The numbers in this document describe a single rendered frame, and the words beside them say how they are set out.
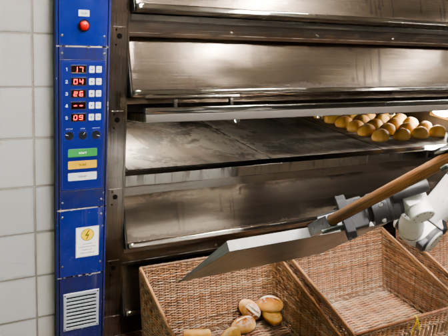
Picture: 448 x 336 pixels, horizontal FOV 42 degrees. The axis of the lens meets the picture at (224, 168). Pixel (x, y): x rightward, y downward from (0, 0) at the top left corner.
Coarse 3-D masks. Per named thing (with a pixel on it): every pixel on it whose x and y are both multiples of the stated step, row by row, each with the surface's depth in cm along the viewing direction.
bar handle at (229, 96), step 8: (144, 96) 176; (152, 96) 176; (160, 96) 178; (168, 96) 179; (176, 96) 180; (184, 96) 182; (192, 96) 183; (200, 96) 184; (208, 96) 186; (216, 96) 187; (224, 96) 188; (232, 96) 190; (176, 104) 180; (232, 104) 190
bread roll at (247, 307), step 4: (244, 300) 218; (248, 300) 218; (240, 304) 217; (244, 304) 216; (248, 304) 216; (252, 304) 217; (256, 304) 219; (240, 308) 217; (244, 308) 216; (248, 308) 216; (252, 308) 216; (256, 308) 217; (244, 312) 216; (248, 312) 216; (252, 312) 216; (256, 312) 217; (260, 312) 219; (252, 316) 217; (256, 316) 217
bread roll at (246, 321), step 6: (240, 318) 214; (246, 318) 214; (252, 318) 216; (234, 324) 213; (240, 324) 212; (246, 324) 213; (252, 324) 214; (240, 330) 212; (246, 330) 212; (252, 330) 215
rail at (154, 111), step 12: (144, 108) 173; (156, 108) 174; (168, 108) 175; (180, 108) 177; (192, 108) 179; (204, 108) 181; (216, 108) 183; (228, 108) 185; (240, 108) 187; (252, 108) 190; (264, 108) 192; (276, 108) 194; (288, 108) 197; (300, 108) 199; (312, 108) 201; (324, 108) 204
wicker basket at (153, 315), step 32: (160, 288) 204; (192, 288) 211; (224, 288) 217; (256, 288) 223; (288, 288) 218; (160, 320) 187; (192, 320) 211; (224, 320) 217; (256, 320) 223; (288, 320) 219; (320, 320) 201
